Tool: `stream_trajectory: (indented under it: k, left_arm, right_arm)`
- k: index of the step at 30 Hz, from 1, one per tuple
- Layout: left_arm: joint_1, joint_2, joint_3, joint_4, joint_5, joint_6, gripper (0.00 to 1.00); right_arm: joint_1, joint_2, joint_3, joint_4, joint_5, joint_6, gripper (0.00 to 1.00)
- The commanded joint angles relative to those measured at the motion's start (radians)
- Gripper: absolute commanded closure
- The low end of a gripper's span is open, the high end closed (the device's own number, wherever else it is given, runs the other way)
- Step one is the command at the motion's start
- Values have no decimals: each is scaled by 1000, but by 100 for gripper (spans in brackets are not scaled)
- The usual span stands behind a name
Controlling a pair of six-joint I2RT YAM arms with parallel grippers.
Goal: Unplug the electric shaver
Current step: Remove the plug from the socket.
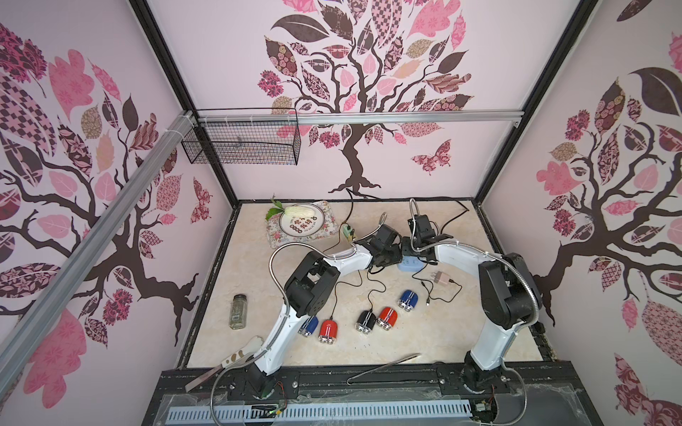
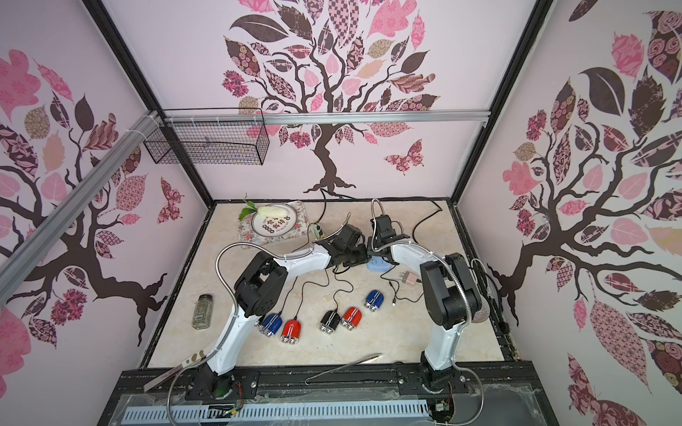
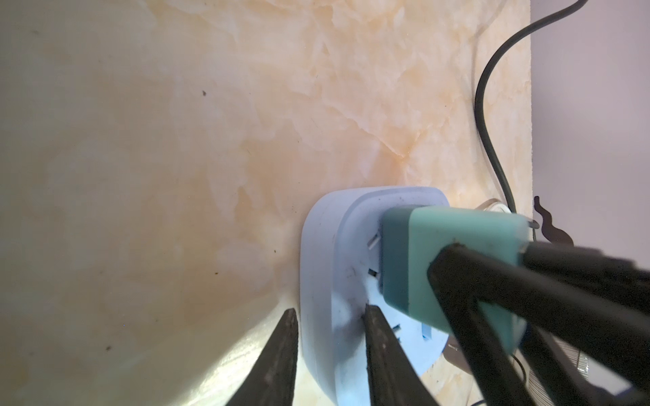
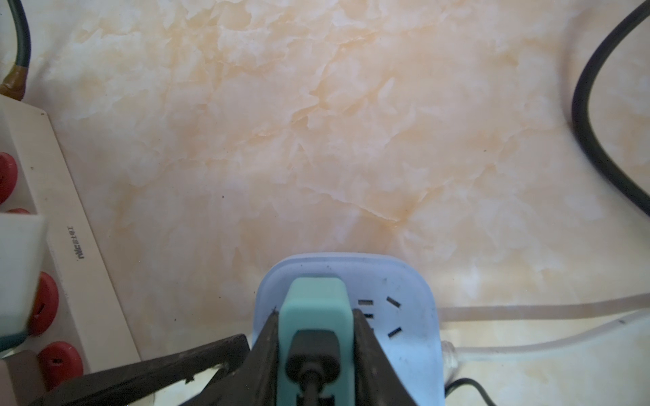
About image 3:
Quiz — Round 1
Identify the light blue round socket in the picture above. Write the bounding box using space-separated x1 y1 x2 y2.
300 186 448 405

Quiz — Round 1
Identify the teal charger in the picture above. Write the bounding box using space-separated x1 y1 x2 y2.
381 206 528 334

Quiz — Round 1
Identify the black socket power cord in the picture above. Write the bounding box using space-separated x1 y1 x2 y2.
473 0 590 214

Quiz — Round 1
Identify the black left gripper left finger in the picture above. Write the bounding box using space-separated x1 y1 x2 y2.
227 309 299 405

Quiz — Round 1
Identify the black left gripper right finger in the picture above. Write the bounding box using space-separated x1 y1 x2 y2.
363 304 438 406

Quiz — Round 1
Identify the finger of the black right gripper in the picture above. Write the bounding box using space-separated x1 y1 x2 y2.
427 243 650 406
517 240 650 406

